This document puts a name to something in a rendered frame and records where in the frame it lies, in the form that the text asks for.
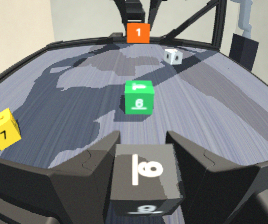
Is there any yellow block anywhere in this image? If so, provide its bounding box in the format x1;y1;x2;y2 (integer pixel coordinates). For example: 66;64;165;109
0;108;21;150

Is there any green block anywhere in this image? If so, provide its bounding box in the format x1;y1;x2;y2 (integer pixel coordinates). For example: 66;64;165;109
125;81;154;114

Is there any orange block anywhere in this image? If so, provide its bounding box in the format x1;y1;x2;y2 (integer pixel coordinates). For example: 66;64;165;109
127;23;150;43

